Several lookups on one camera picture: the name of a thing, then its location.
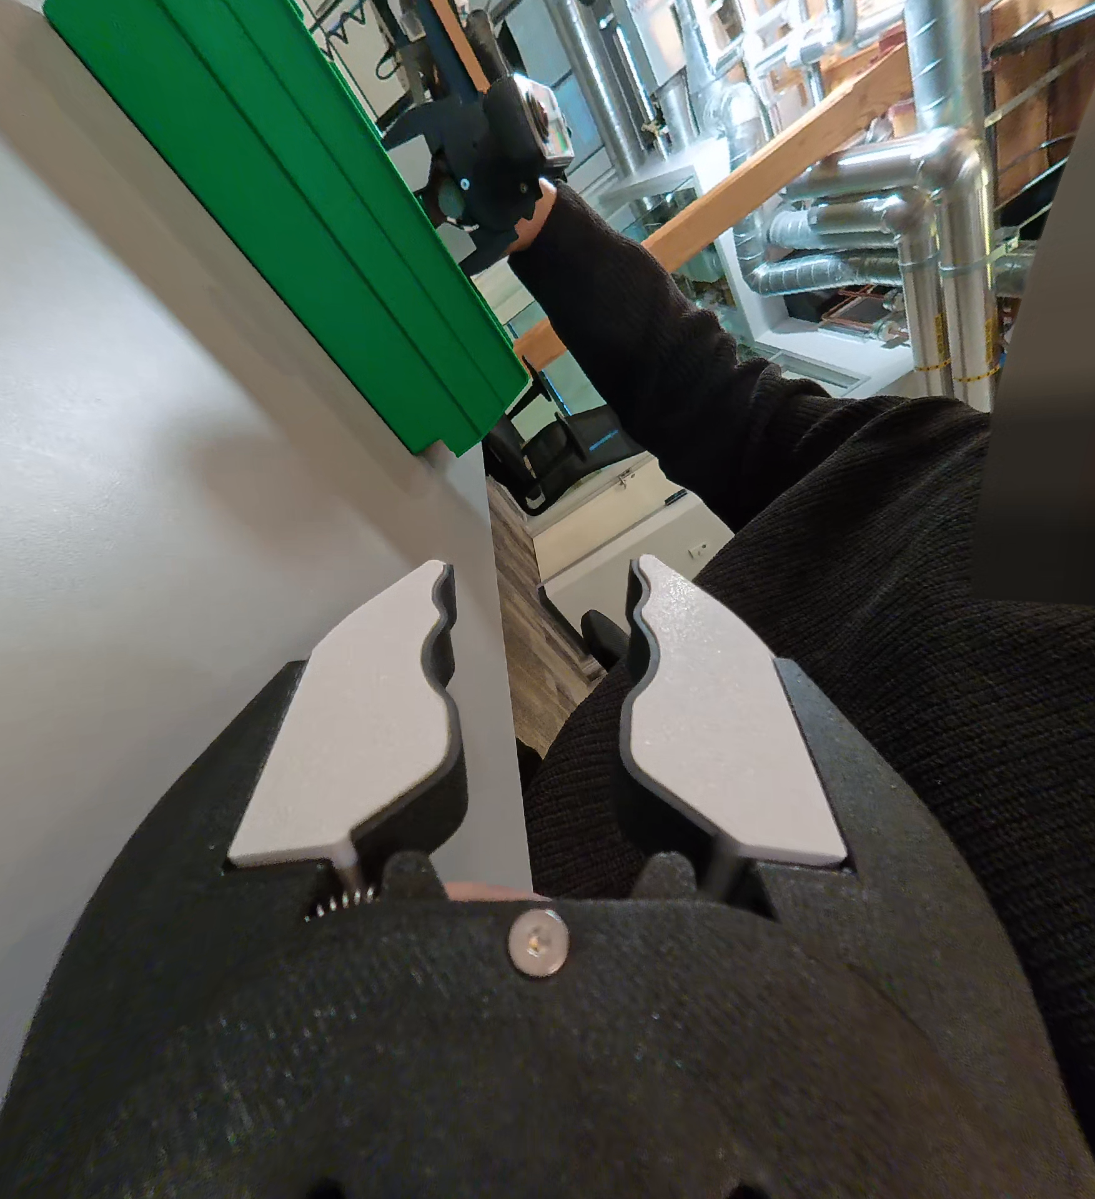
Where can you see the person's right hand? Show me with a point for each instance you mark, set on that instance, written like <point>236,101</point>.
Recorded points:
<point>535,215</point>

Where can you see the person's right forearm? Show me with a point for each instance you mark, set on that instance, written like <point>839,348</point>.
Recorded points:
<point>623,309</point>

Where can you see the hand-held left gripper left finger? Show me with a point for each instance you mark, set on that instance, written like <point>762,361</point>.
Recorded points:
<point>360,730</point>

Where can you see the wooden beam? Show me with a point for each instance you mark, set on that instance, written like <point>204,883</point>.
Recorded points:
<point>792,141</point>

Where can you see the black office chair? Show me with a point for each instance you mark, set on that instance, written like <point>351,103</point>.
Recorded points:
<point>549,467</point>

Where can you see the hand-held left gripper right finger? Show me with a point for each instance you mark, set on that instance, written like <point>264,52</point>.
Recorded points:
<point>727,730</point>

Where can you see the black standing desk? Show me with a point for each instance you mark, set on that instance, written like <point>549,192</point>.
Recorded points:
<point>462,43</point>

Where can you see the green plastic bin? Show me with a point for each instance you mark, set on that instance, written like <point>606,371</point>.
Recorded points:
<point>323,206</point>

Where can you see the cluster of silver ducts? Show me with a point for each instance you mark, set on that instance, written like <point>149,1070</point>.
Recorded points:
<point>942,169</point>

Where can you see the white metal cabinet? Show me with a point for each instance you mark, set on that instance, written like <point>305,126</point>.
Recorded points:
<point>604,524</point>

